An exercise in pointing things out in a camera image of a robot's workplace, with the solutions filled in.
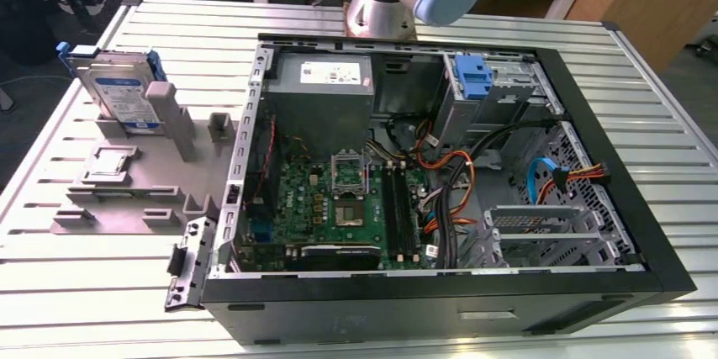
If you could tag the black RAM slot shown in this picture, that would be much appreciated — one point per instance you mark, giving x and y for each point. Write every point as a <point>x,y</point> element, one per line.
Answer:
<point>409,216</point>
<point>393,207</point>

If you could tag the black graphics card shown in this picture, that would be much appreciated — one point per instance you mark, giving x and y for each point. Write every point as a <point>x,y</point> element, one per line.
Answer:
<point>337,256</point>

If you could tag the blue plastic drive latch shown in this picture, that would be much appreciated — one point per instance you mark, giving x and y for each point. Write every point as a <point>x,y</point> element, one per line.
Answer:
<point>475,77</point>

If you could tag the grey parts rack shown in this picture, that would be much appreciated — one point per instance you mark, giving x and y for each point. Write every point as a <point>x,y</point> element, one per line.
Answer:
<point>157,165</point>

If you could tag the grey optical drive cage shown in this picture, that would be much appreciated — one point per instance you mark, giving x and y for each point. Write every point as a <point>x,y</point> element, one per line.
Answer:
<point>467,119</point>

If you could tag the blue expansion slot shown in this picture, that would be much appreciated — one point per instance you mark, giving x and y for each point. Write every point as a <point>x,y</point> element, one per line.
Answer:
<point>262,230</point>

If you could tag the grey expansion slot latch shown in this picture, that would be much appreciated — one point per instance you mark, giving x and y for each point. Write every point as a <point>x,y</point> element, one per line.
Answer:
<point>194,258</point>

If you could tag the black PC case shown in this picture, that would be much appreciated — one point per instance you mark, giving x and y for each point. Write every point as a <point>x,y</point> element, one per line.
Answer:
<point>393,304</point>

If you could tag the grey power supply unit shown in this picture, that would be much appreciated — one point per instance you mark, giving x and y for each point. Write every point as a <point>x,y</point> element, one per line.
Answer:
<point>320,115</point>

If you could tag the green motherboard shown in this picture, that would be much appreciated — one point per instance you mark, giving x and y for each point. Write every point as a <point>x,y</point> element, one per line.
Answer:
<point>304,207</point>

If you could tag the silver CPU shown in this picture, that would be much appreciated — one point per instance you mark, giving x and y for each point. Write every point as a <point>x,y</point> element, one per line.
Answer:
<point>110,162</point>

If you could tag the hard disk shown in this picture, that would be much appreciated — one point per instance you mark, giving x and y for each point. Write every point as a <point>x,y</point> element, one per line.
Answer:
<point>121,94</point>

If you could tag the wooden cabinet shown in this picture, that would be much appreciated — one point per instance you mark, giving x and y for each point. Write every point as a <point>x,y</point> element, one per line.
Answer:
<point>663,10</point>

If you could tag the grey metal disk bay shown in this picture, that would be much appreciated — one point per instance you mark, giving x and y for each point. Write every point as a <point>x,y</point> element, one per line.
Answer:
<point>561,209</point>

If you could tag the CPU socket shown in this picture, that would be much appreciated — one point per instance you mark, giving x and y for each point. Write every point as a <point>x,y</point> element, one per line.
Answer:
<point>353,214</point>

